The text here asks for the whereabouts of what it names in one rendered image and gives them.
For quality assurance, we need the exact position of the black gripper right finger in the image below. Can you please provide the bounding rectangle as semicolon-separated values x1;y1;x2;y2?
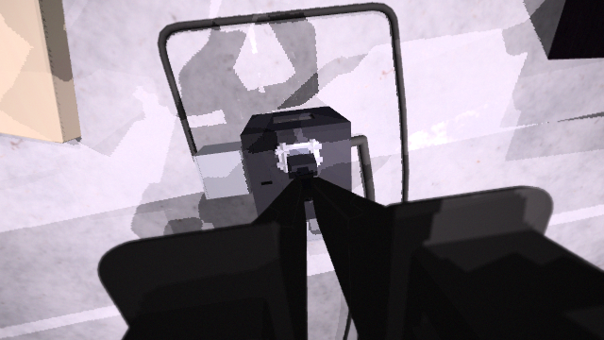
310;177;554;340

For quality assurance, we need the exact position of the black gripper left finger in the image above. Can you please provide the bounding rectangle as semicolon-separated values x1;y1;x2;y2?
97;179;308;340

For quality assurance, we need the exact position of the beige flat slab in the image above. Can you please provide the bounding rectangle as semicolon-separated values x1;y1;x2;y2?
0;0;81;144

